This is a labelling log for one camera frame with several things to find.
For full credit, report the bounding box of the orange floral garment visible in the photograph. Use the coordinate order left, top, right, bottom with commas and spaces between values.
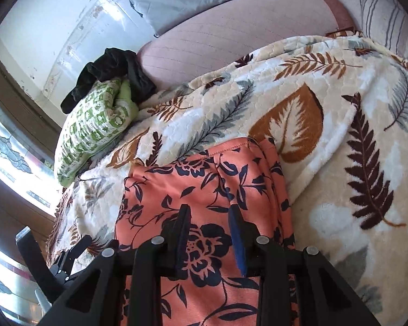
115, 137, 295, 325

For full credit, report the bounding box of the green white patterned pillow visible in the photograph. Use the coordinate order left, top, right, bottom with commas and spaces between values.
54, 78, 138, 187

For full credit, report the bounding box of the leaf pattern fleece blanket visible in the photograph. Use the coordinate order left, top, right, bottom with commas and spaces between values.
46, 35, 408, 325

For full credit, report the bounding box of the pink quilted bedspread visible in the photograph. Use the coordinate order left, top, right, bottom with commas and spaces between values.
138, 0, 354, 90

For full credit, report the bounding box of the black cloth on pillow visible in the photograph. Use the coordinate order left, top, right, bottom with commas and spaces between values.
60, 48, 156, 114

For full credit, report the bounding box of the striped floral quilt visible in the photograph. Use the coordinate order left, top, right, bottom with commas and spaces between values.
360, 0, 408, 60

